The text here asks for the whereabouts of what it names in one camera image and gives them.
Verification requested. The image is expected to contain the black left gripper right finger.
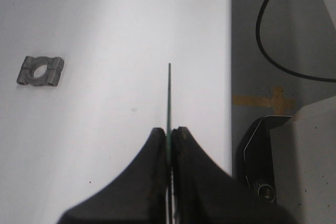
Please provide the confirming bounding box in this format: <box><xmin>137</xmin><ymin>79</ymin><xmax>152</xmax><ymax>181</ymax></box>
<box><xmin>172</xmin><ymin>127</ymin><xmax>291</xmax><ymax>223</ymax></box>

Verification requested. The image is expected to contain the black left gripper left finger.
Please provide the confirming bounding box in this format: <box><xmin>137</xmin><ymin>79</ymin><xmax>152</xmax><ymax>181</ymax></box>
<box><xmin>59</xmin><ymin>127</ymin><xmax>168</xmax><ymax>223</ymax></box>

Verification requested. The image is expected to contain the green circuit board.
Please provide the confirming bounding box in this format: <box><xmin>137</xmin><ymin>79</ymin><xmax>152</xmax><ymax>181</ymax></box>
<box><xmin>166</xmin><ymin>63</ymin><xmax>174</xmax><ymax>223</ymax></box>

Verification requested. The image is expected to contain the grey metal clamp block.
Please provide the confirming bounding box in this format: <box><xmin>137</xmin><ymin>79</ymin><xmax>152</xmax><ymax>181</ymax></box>
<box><xmin>16</xmin><ymin>56</ymin><xmax>65</xmax><ymax>87</ymax></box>

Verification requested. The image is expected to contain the black metal bracket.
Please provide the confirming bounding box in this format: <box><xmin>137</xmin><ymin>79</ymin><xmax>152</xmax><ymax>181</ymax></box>
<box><xmin>235</xmin><ymin>115</ymin><xmax>291</xmax><ymax>204</ymax></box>

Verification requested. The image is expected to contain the black cable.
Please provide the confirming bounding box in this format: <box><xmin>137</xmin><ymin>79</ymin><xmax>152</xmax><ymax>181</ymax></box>
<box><xmin>256</xmin><ymin>0</ymin><xmax>336</xmax><ymax>82</ymax></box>

